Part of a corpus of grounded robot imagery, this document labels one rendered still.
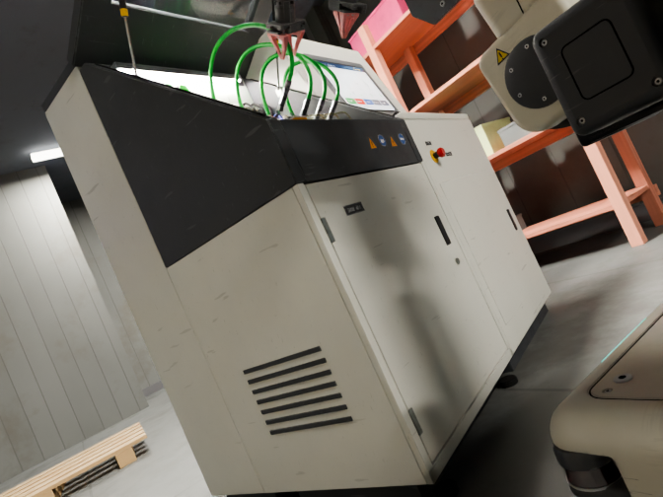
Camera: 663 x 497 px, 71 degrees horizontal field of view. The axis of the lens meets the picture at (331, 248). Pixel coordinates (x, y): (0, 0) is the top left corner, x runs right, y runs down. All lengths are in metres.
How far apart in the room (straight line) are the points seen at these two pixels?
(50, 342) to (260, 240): 5.06
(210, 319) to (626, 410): 1.02
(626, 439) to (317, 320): 0.66
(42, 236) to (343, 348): 5.45
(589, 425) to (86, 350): 5.68
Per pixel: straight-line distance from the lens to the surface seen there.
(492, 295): 1.70
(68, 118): 1.77
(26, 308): 6.13
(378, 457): 1.18
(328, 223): 1.06
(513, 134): 3.19
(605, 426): 0.71
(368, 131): 1.41
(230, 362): 1.37
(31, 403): 6.06
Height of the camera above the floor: 0.59
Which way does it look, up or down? 2 degrees up
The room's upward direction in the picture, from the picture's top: 25 degrees counter-clockwise
